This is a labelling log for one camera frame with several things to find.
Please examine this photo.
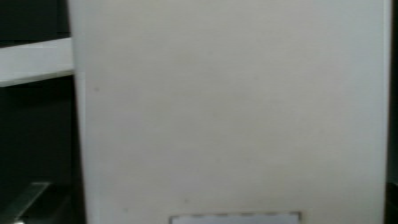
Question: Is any white cabinet top block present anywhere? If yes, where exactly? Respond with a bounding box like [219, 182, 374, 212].
[70, 0, 393, 224]

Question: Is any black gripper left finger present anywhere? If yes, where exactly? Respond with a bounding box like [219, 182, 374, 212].
[0, 182, 88, 224]

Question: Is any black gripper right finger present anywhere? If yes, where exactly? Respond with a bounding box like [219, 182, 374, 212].
[386, 182, 398, 224]

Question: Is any white U-shaped fence wall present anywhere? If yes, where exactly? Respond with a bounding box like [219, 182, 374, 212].
[0, 38, 75, 87]

